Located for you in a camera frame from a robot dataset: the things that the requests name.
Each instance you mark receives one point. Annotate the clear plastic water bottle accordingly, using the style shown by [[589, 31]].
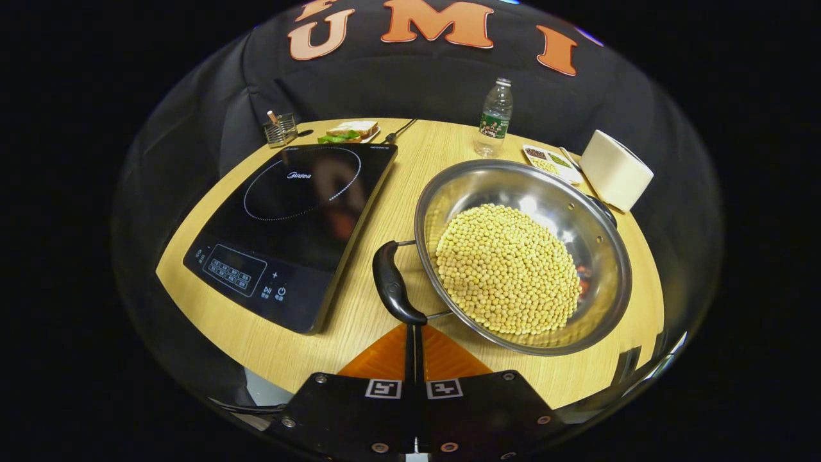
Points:
[[494, 122]]

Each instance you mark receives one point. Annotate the white divided dish of beans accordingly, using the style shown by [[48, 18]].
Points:
[[545, 163]]

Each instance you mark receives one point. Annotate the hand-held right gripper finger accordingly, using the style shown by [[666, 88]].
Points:
[[419, 366], [410, 366]]

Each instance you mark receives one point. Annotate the metal spoon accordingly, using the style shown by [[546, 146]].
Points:
[[569, 157]]

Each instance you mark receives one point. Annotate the black induction cooktop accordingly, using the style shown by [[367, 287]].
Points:
[[288, 218]]

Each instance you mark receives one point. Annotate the pile of yellow soybeans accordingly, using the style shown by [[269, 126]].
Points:
[[507, 269]]

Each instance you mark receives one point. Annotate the white toaster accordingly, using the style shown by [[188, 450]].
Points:
[[616, 170]]

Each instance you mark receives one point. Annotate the black backdrop cloth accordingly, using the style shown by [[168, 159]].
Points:
[[397, 83]]

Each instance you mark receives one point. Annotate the sandwich on white plate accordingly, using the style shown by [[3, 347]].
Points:
[[349, 130]]

